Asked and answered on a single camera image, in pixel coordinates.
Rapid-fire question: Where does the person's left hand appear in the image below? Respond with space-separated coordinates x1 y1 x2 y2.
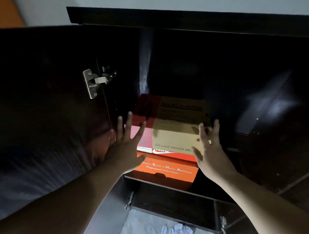
104 111 149 175

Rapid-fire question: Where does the person's right hand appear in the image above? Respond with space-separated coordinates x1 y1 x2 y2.
191 118 239 181

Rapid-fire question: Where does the red and white shoe box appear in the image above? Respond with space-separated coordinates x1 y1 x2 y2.
136 146 197 162

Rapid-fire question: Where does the orange shoe box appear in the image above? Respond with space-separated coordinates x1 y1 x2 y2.
131 152 199 191

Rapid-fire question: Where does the red and tan shoe box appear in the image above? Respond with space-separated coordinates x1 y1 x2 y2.
130 93 212 156

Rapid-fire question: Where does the white paper pile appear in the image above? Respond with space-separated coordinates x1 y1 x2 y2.
162 223 193 234

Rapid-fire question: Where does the dark wooden cabinet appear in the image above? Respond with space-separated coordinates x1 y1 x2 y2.
0 6 309 234

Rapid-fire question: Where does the person's right forearm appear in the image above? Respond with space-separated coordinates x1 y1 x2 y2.
218 170 309 234

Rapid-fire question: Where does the person's left forearm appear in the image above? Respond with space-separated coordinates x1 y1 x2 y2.
0 160 127 234

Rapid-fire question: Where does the brown slatted wooden door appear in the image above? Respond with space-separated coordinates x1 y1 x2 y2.
0 0 26 28

